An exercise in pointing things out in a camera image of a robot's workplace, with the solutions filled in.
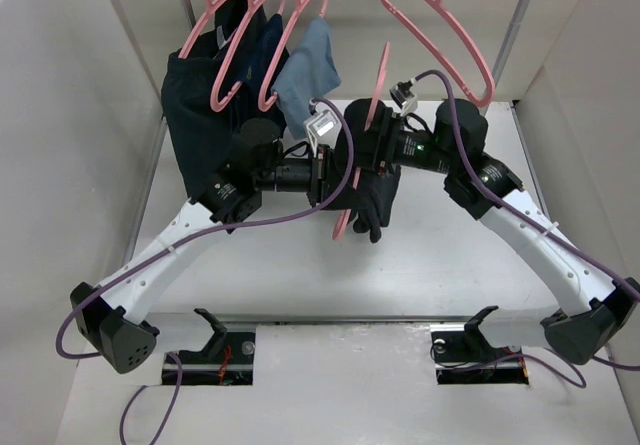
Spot dark teal hanging trousers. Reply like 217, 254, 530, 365
161, 3, 246, 199

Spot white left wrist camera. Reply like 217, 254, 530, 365
303, 109, 341, 156

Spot light blue hanging shorts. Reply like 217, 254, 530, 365
271, 17, 341, 140

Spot black trousers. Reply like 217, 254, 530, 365
324, 98, 401, 244

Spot navy blue hanging shorts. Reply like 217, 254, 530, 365
229, 13, 286, 136

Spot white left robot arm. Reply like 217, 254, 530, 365
67, 110, 354, 374

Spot aluminium rail at table front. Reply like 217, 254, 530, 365
156, 317, 521, 383

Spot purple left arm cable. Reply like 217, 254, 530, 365
54, 96, 359, 445

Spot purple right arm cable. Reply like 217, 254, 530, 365
402, 69, 640, 390

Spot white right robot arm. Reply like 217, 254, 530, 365
365, 99, 639, 365

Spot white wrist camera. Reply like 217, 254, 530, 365
303, 109, 341, 156
389, 81, 418, 117

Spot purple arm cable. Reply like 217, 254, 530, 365
402, 69, 640, 390
54, 96, 359, 445

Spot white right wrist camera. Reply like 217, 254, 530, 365
389, 81, 418, 117

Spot white clothes rack frame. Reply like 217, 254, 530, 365
180, 0, 530, 111

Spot pink hanger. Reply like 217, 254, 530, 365
177, 0, 254, 59
332, 42, 391, 241
210, 0, 286, 112
379, 0, 496, 107
258, 0, 329, 112

